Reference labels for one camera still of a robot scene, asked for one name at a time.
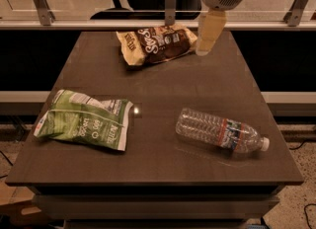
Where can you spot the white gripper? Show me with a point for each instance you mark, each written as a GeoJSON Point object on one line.
{"type": "Point", "coordinates": [211, 23]}

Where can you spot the brown chip bag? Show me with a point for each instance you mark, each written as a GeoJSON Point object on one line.
{"type": "Point", "coordinates": [156, 44]}

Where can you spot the green chip bag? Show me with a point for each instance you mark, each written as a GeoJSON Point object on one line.
{"type": "Point", "coordinates": [79, 118]}

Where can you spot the clear plastic water bottle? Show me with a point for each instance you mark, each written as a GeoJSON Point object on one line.
{"type": "Point", "coordinates": [220, 131]}

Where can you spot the cardboard box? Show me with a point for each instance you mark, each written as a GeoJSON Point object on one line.
{"type": "Point", "coordinates": [17, 204]}

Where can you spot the middle metal rail bracket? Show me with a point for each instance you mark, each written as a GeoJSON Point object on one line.
{"type": "Point", "coordinates": [170, 12]}

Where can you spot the metal rail bracket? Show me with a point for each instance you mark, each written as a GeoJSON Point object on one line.
{"type": "Point", "coordinates": [293, 16]}
{"type": "Point", "coordinates": [46, 17]}
{"type": "Point", "coordinates": [170, 12]}

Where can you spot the right metal rail bracket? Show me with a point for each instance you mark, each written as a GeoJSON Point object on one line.
{"type": "Point", "coordinates": [293, 16]}

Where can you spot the left metal rail bracket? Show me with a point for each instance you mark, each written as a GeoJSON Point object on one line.
{"type": "Point", "coordinates": [46, 17]}

